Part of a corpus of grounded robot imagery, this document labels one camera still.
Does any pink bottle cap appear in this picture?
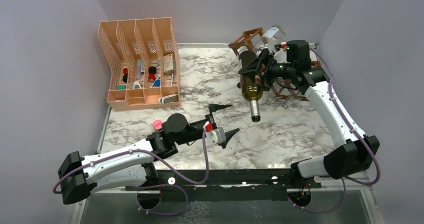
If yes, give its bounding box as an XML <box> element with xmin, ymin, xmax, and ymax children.
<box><xmin>152</xmin><ymin>120</ymin><xmax>163</xmax><ymax>131</ymax></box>

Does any dark green wine bottle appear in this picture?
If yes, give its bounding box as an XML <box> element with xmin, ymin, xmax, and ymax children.
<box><xmin>239</xmin><ymin>75</ymin><xmax>263</xmax><ymax>123</ymax></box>

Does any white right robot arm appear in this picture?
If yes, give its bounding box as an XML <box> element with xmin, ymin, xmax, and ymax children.
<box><xmin>238</xmin><ymin>40</ymin><xmax>381</xmax><ymax>188</ymax></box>

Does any red black small item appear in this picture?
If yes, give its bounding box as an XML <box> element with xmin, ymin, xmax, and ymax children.
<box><xmin>122</xmin><ymin>68</ymin><xmax>129</xmax><ymax>83</ymax></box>

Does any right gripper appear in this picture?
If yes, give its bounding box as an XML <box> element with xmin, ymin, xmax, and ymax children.
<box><xmin>238</xmin><ymin>49</ymin><xmax>295</xmax><ymax>92</ymax></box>

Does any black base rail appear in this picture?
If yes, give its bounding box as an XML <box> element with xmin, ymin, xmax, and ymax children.
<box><xmin>125</xmin><ymin>169</ymin><xmax>321</xmax><ymax>204</ymax></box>

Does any clear empty bottle left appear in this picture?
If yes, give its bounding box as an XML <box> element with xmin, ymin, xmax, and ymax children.
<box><xmin>230</xmin><ymin>46</ymin><xmax>250</xmax><ymax>68</ymax></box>

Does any clear glass bottle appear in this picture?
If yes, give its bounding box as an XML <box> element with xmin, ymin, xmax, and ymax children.
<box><xmin>265</xmin><ymin>91</ymin><xmax>293</xmax><ymax>109</ymax></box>

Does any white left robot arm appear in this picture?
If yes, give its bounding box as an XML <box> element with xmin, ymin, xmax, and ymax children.
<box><xmin>52</xmin><ymin>104</ymin><xmax>240</xmax><ymax>205</ymax></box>

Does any brown wooden wine rack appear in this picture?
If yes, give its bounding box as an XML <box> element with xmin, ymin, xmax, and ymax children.
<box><xmin>229</xmin><ymin>27</ymin><xmax>329</xmax><ymax>101</ymax></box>

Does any red black cap item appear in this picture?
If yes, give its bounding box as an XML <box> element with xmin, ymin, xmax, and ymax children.
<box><xmin>148</xmin><ymin>66</ymin><xmax>157</xmax><ymax>83</ymax></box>

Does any clear bottle with white label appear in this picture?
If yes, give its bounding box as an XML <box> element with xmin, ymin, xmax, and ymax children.
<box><xmin>253</xmin><ymin>24</ymin><xmax>287</xmax><ymax>54</ymax></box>

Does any orange plastic desk organizer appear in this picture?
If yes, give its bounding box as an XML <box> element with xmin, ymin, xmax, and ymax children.
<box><xmin>97</xmin><ymin>17</ymin><xmax>181</xmax><ymax>111</ymax></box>

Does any white box in organizer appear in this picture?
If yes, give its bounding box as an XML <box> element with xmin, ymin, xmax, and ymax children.
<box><xmin>162</xmin><ymin>53</ymin><xmax>176</xmax><ymax>75</ymax></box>

